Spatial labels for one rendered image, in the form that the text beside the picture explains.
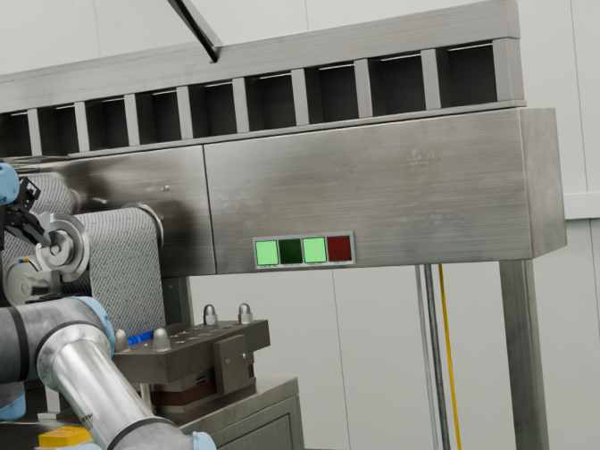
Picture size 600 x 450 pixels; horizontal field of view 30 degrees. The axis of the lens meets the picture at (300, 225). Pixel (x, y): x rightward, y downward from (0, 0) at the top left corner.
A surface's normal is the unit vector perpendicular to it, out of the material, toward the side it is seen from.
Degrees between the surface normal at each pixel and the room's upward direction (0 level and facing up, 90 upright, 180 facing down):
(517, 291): 90
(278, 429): 90
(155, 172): 90
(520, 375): 90
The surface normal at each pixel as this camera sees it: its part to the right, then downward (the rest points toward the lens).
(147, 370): -0.48, 0.10
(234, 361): 0.87, -0.06
